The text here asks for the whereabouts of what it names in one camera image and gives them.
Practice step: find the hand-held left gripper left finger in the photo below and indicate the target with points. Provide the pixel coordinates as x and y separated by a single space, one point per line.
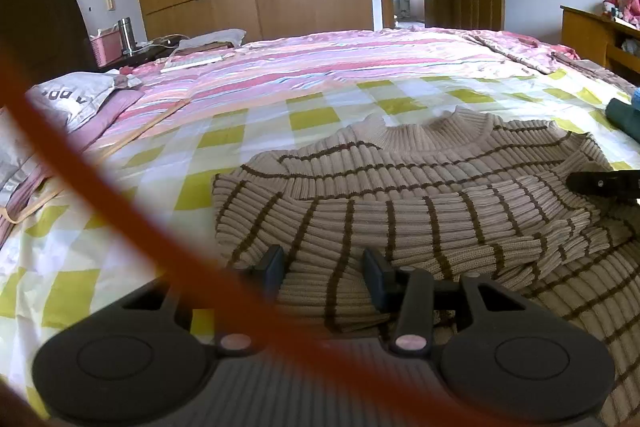
274 269

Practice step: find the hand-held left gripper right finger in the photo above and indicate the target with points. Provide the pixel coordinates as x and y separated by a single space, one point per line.
377 274

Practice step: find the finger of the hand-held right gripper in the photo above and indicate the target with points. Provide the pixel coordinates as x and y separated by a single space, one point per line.
600 184

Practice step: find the beige brown-striped knit sweater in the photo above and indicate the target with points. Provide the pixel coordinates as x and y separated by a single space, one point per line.
400 217

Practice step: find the teal folded cloth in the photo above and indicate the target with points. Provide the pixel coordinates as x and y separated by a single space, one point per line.
625 122

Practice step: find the blue knit folded sweater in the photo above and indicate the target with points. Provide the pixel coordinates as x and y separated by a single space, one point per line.
636 97

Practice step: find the wooden side cabinet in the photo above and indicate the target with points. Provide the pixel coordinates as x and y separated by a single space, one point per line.
585 32

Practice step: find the yellow white checkered bed sheet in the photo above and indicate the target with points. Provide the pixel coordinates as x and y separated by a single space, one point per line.
225 122

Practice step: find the pink red cloth pile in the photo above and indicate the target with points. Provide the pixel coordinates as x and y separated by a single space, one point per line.
625 7

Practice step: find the tan bamboo strip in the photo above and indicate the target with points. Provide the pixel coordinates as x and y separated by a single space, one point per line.
150 123

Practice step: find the pink striped quilt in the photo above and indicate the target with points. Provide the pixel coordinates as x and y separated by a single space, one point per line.
325 57

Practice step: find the pink pillow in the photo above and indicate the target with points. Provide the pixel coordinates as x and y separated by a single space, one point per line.
115 117

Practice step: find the white flat stick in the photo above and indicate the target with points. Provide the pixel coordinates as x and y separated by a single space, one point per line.
195 62

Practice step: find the grey cloth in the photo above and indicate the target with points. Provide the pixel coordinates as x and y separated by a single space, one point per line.
210 39

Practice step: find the dark nightstand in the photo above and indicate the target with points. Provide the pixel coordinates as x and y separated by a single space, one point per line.
145 53

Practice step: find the grey printed pillow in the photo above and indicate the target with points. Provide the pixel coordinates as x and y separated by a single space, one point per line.
85 99

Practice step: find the metal thermos flask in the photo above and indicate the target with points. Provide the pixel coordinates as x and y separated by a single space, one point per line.
126 37

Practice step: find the pink plastic basket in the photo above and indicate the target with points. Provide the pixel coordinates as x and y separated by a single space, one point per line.
105 52

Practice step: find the dark wooden headboard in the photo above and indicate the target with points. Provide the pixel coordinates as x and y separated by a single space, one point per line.
40 22

